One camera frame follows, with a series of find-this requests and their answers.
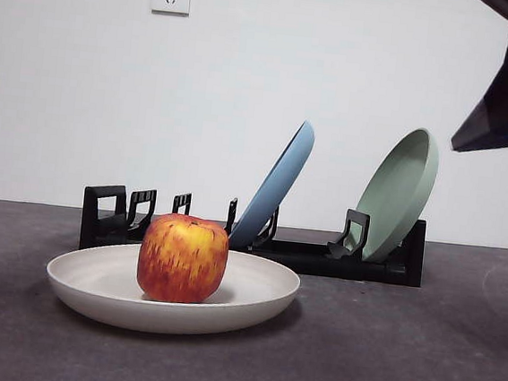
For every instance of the cream yellow round plate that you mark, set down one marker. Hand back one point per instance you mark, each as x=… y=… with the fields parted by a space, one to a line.
x=92 y=283

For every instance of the red yellow apple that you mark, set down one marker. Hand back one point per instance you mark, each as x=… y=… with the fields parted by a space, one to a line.
x=182 y=260

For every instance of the green round plate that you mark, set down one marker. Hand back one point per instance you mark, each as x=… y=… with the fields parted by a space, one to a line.
x=392 y=199

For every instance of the blue round plate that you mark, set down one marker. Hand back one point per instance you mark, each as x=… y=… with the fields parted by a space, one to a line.
x=277 y=179

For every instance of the black plate rack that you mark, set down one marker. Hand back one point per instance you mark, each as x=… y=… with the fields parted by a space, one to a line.
x=319 y=262

